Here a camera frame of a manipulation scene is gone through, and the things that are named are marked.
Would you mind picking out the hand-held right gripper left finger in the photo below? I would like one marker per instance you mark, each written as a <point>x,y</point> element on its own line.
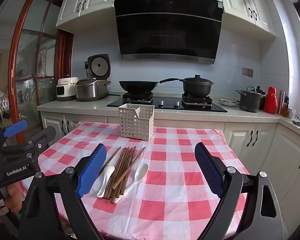
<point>92,170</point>

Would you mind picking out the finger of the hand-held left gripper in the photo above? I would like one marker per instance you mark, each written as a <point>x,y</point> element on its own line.
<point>43,137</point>
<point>15,128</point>

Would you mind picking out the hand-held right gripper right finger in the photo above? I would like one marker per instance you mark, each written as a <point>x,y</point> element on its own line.
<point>208,170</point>

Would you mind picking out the white ceramic spoon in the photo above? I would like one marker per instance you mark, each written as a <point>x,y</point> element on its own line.
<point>141,171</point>
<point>107,173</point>

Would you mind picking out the bundle of wooden chopsticks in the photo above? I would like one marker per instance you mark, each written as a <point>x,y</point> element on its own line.
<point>122,165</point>

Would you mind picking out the light wooden spoon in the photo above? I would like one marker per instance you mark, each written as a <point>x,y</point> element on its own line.
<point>112,200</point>

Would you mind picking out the white perforated plastic basket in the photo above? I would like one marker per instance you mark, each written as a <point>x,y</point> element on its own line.
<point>136,125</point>

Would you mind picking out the person's left hand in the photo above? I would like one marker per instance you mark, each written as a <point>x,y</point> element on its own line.
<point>13,197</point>

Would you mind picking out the white ornate chair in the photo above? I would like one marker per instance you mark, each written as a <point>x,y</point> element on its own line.
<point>2,105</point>

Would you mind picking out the red white checkered tablecloth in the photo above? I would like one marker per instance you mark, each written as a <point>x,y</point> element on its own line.
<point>165,180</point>

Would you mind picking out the small white cooker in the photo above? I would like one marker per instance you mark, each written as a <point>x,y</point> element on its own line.
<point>66,88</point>

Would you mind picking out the light stone countertop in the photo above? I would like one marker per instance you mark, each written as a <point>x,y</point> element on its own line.
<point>90,107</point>

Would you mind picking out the red-brown framed glass door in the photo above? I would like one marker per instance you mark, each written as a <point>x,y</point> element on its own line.
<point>16,62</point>

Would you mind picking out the silver rice cooker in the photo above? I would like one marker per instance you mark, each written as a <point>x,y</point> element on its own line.
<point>91,90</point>

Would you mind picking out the small plate with food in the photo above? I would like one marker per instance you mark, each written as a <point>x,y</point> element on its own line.
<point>227,102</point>

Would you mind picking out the black glass gas hob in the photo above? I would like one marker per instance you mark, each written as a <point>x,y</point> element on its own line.
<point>165,103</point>

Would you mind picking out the grey stockpot with lid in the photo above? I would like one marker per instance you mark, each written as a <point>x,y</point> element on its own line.
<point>250,101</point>

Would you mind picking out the black lidded casserole pot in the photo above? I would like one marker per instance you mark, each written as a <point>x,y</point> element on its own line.
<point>196,86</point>

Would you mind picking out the red thermos flask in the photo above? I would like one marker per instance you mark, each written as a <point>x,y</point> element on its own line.
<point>270,102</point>

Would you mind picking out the black kettle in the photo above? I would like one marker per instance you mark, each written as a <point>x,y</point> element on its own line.
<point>259,90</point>

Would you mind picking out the black wok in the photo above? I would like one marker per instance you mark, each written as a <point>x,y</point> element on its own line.
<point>137,85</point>

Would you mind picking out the amber oil bottle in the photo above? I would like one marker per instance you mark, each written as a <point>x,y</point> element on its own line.
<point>285,108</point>

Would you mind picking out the steel thermos bottle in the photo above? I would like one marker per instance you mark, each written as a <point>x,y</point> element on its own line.
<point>280,102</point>

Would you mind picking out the small white cup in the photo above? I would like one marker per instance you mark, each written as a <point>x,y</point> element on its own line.
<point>292,113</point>

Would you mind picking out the black range hood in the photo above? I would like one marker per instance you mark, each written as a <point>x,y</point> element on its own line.
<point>167,30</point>

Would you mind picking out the wall socket with plug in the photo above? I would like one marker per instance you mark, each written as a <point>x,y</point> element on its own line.
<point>86,65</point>

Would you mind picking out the gold wall switch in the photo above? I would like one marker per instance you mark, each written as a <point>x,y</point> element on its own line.
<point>247,72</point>

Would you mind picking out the white wall cabinet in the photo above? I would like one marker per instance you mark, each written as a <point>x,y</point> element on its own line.
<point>85,2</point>
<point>247,5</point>

